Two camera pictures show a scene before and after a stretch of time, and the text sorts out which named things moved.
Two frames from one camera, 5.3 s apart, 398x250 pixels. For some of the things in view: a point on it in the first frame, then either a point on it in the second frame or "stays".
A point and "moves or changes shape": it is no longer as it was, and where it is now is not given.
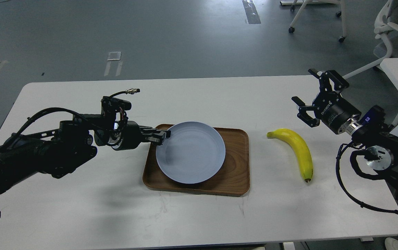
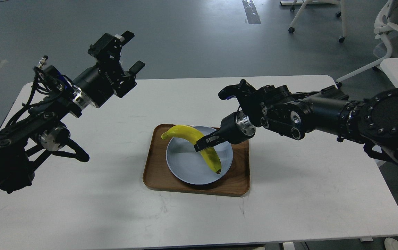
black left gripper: [127, 138] to [96, 85]
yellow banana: [300, 148] to [194, 134]
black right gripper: [333, 110] to [235, 128]
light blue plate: [195, 152] moves or changes shape
